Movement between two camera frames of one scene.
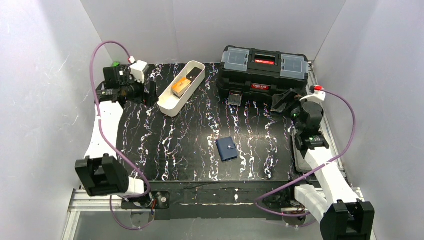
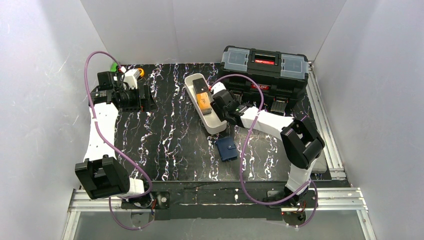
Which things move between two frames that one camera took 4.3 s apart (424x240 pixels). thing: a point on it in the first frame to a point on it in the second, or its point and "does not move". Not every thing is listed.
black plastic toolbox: (259, 73) does not move
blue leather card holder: (227, 148) does not move
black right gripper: (292, 102) to (214, 104)
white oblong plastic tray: (188, 81) to (207, 119)
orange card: (181, 85) to (204, 101)
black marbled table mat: (208, 140) does not move
